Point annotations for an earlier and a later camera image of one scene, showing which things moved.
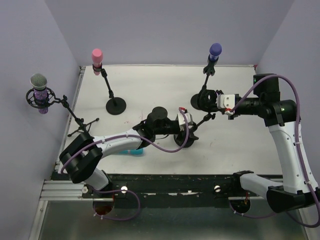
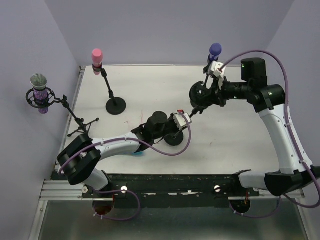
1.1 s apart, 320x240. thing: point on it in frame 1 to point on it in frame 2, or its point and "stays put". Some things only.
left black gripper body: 178,134 to 170,128
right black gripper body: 239,110 to 227,92
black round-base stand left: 115,106 stays put
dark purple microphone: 215,50 stays put
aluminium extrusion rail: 66,190 stays put
